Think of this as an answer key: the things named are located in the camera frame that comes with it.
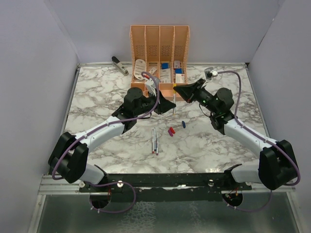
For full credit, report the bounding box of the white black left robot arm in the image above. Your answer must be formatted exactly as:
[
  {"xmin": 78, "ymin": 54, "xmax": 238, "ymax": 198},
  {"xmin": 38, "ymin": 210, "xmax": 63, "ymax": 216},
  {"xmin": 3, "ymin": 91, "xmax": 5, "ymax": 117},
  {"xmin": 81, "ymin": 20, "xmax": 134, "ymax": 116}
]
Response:
[{"xmin": 48, "ymin": 87, "xmax": 176, "ymax": 192}]

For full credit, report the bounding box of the blue box in organizer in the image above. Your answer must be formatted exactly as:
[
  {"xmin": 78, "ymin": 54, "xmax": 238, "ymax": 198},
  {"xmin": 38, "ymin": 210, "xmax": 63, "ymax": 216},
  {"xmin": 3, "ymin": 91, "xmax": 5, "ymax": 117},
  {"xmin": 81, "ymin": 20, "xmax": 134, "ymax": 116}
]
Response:
[{"xmin": 161, "ymin": 63, "xmax": 170, "ymax": 69}]

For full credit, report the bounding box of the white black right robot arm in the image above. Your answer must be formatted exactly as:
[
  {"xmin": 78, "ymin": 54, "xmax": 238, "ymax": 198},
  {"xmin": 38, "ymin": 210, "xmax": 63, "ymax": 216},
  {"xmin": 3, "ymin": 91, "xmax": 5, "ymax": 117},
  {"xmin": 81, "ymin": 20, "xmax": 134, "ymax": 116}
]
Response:
[{"xmin": 173, "ymin": 79, "xmax": 298, "ymax": 190}]

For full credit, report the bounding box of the white pen purple end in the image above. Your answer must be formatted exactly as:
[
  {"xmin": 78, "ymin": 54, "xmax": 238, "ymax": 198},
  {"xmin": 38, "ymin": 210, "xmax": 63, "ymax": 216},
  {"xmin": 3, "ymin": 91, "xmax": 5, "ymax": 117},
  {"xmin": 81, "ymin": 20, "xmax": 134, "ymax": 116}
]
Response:
[{"xmin": 155, "ymin": 131, "xmax": 159, "ymax": 155}]

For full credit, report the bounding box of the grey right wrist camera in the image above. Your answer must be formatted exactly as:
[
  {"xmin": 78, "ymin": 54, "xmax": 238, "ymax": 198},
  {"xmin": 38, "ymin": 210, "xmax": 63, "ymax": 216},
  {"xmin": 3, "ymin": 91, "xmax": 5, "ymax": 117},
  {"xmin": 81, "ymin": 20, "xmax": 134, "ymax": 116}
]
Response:
[{"xmin": 204, "ymin": 67, "xmax": 218, "ymax": 80}]

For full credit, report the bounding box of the black mounting rail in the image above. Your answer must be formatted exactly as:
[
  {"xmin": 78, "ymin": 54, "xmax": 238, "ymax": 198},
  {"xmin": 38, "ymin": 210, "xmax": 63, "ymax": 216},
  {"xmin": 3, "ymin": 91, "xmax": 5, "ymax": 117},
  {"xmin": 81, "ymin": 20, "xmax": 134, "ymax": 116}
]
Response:
[{"xmin": 79, "ymin": 171, "xmax": 251, "ymax": 202}]

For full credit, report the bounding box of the white oval ruler card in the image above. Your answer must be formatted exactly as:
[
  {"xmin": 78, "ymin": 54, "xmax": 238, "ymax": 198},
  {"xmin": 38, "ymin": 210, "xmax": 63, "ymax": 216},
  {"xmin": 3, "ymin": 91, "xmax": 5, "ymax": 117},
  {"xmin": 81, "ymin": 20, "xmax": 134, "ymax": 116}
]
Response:
[{"xmin": 133, "ymin": 59, "xmax": 146, "ymax": 80}]

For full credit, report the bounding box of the peach plastic desk organizer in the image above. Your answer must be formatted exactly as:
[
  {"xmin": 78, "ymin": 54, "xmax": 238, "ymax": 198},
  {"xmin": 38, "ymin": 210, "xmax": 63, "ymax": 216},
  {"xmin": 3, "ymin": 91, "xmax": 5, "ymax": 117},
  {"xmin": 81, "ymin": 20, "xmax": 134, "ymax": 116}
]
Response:
[{"xmin": 130, "ymin": 25, "xmax": 190, "ymax": 101}]

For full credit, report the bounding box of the black grey stapler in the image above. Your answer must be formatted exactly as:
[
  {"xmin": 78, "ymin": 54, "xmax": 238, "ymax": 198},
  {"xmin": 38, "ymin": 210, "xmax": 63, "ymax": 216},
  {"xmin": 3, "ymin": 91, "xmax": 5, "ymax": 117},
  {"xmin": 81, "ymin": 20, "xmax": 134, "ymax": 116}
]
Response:
[{"xmin": 111, "ymin": 56, "xmax": 129, "ymax": 76}]

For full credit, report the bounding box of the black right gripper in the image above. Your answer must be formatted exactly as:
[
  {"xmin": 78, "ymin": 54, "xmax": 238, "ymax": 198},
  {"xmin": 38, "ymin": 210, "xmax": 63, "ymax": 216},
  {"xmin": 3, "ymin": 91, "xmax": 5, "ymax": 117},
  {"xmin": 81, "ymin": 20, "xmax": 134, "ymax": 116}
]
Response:
[{"xmin": 174, "ymin": 79, "xmax": 219, "ymax": 115}]

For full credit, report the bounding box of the white pen blue end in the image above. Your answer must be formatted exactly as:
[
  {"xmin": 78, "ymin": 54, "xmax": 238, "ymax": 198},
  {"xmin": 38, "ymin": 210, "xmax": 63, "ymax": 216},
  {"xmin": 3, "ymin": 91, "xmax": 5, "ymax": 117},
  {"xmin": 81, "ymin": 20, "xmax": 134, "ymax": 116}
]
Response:
[{"xmin": 153, "ymin": 128, "xmax": 157, "ymax": 153}]

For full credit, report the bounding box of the red white card box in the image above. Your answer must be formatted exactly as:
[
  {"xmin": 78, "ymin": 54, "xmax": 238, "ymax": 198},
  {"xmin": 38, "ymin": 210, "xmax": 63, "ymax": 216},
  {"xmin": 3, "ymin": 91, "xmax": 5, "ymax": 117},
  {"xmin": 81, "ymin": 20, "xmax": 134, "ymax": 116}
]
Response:
[{"xmin": 175, "ymin": 73, "xmax": 185, "ymax": 83}]

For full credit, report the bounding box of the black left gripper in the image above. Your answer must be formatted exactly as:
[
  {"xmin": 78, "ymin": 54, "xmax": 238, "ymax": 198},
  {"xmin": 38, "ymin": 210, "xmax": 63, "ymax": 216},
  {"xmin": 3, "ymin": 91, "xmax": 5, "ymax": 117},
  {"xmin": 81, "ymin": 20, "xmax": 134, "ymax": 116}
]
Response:
[{"xmin": 134, "ymin": 88, "xmax": 175, "ymax": 117}]

